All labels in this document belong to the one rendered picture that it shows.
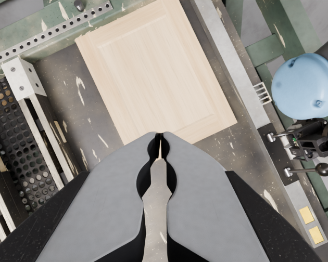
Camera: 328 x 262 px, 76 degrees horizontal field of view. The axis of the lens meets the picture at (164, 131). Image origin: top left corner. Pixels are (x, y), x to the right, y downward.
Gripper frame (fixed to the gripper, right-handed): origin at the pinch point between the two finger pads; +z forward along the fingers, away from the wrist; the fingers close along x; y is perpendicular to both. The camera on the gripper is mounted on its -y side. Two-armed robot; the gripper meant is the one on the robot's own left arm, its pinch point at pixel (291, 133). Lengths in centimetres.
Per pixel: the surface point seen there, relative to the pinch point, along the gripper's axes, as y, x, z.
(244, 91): 3.6, -16.6, 7.9
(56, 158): 68, -23, 8
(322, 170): -1.1, 11.3, -3.5
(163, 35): 19, -45, 10
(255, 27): -95, -74, 151
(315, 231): 2.6, 33.2, 8.0
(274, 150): 3.7, 4.1, 6.9
